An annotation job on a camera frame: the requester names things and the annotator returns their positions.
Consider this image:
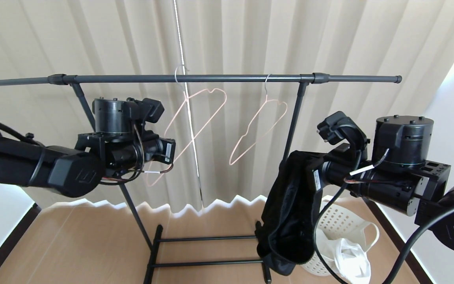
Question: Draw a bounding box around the white laundry basket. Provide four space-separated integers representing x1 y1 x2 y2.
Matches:
300 195 380 277

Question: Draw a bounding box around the pink clothes hanger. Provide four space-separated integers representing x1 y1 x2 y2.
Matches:
229 74 288 166
144 65 227 187

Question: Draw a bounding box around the black clothes rack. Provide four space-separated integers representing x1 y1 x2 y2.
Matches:
0 72 403 284

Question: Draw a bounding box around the beige curtain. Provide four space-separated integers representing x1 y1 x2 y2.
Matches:
0 0 454 216

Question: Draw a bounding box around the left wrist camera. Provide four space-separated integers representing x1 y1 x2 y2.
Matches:
126 97 165 124

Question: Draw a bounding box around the white garment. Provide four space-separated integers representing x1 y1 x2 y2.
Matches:
317 228 372 284

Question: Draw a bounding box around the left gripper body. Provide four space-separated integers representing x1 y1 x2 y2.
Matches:
106 132 177 170

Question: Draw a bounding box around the black garment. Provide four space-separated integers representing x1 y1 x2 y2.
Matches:
255 150 325 277

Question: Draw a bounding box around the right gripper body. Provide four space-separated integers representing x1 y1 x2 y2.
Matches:
313 157 421 216

